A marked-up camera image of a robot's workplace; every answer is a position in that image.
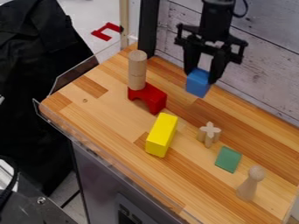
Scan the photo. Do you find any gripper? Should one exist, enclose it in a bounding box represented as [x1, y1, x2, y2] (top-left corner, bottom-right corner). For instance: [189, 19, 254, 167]
[172, 23, 250, 86]

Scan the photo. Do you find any blue cube block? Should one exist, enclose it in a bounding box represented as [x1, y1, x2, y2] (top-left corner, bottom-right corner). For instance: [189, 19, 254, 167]
[184, 67, 212, 99]

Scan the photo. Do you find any red arch block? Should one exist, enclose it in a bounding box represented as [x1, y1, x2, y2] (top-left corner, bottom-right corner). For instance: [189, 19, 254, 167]
[126, 81, 170, 116]

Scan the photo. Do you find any wooden cylinder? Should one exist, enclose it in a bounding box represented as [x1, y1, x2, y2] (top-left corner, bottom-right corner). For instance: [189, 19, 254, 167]
[127, 49, 149, 78]
[127, 73, 148, 92]

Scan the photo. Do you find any wooden flower-shaped block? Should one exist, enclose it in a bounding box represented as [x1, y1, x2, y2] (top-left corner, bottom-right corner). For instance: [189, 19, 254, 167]
[195, 121, 224, 149]

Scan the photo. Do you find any yellow rectangular block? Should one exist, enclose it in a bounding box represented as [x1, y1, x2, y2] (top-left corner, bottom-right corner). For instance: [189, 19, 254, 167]
[143, 112, 180, 158]

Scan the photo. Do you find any green block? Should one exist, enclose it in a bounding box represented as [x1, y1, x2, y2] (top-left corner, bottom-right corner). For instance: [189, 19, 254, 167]
[213, 145, 245, 174]

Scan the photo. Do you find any wooden pole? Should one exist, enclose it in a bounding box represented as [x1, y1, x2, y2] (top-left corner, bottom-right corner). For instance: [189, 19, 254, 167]
[117, 0, 131, 51]

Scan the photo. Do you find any wooden peg figure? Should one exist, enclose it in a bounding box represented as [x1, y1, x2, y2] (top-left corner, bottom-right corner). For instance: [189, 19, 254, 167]
[234, 164, 268, 203]

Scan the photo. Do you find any black cloth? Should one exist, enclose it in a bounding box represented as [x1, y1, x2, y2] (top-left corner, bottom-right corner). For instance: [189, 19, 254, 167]
[0, 0, 96, 197]

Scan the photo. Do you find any black post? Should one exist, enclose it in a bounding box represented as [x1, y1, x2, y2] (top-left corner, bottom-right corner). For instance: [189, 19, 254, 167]
[136, 0, 162, 60]

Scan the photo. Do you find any red bracket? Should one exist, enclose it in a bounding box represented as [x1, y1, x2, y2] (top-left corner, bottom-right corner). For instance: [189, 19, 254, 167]
[89, 22, 124, 42]

